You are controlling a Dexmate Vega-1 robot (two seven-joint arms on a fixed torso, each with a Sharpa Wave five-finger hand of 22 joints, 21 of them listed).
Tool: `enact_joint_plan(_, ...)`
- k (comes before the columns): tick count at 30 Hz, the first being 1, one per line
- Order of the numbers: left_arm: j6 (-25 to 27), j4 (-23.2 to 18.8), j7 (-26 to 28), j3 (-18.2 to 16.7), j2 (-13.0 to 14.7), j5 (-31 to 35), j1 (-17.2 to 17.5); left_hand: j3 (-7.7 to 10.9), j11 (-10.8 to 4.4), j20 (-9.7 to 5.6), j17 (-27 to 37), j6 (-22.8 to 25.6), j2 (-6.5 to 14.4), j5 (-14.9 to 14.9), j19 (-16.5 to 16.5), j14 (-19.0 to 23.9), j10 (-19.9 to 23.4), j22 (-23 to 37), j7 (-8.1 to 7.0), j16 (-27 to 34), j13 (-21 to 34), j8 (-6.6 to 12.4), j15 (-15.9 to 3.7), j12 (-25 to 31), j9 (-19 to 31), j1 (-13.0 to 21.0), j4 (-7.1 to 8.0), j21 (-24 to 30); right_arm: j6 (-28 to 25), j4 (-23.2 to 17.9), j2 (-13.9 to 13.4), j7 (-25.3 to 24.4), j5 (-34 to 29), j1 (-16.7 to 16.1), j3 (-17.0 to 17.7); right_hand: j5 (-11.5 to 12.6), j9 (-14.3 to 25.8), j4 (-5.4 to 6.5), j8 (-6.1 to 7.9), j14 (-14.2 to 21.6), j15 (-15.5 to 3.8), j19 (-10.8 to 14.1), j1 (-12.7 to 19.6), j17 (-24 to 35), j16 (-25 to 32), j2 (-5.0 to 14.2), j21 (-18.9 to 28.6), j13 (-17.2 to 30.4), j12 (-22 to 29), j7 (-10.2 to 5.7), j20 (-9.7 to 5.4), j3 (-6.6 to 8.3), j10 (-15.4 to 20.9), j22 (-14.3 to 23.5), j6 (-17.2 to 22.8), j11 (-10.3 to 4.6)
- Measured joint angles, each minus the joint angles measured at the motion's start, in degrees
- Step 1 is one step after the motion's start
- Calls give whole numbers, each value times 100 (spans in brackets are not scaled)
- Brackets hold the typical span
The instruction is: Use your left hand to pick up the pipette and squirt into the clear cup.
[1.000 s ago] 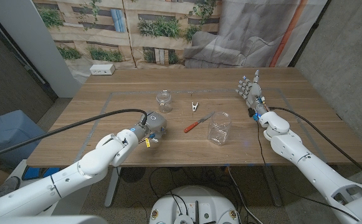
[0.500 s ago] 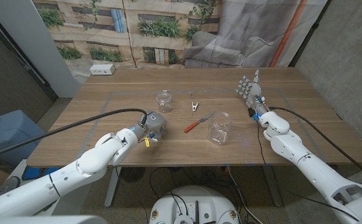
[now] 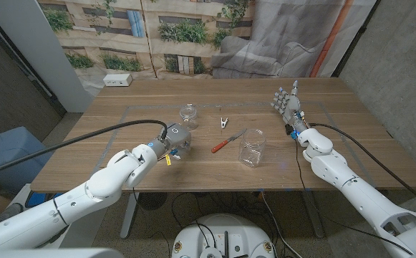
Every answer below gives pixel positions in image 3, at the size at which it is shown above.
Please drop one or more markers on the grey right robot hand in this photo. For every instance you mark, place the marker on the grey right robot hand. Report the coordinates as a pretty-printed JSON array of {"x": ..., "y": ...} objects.
[{"x": 290, "y": 105}]

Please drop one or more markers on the printed fabric backdrop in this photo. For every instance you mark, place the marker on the printed fabric backdrop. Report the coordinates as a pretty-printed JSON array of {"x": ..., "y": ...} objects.
[{"x": 193, "y": 36}]

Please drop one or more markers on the round black floor fan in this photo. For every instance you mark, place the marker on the round black floor fan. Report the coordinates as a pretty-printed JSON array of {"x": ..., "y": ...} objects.
[{"x": 153, "y": 200}]

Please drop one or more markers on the white robot torso base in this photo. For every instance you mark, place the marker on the white robot torso base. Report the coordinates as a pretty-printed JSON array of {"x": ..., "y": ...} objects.
[{"x": 225, "y": 233}]

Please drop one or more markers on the grey table leg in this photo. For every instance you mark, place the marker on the grey table leg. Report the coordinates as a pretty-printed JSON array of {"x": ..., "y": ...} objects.
[{"x": 313, "y": 215}]

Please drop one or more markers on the blue grey storage bin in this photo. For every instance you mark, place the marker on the blue grey storage bin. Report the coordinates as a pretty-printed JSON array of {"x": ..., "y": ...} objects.
[{"x": 10, "y": 154}]

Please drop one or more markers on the small glass clasp jar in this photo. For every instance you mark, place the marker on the small glass clasp jar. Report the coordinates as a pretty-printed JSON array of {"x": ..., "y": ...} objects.
[{"x": 188, "y": 116}]

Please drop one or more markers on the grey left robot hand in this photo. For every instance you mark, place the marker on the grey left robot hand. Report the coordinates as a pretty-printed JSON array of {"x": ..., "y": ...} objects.
[{"x": 177, "y": 138}]

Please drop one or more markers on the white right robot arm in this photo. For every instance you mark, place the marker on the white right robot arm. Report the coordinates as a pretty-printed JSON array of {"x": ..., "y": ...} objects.
[{"x": 358, "y": 193}]

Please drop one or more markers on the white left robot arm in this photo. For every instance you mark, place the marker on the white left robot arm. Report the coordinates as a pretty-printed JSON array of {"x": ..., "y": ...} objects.
[{"x": 100, "y": 182}]

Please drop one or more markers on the white table leg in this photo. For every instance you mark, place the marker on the white table leg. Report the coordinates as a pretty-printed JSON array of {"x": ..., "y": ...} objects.
[{"x": 129, "y": 215}]

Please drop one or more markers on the white power strip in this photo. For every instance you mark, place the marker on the white power strip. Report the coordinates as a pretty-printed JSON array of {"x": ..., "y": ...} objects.
[{"x": 117, "y": 80}]

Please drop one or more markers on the small metal clip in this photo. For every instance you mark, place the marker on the small metal clip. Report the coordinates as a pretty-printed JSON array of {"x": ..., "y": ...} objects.
[{"x": 224, "y": 123}]

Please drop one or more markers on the wooden table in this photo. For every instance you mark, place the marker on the wooden table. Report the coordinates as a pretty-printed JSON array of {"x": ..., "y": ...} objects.
[{"x": 229, "y": 104}]

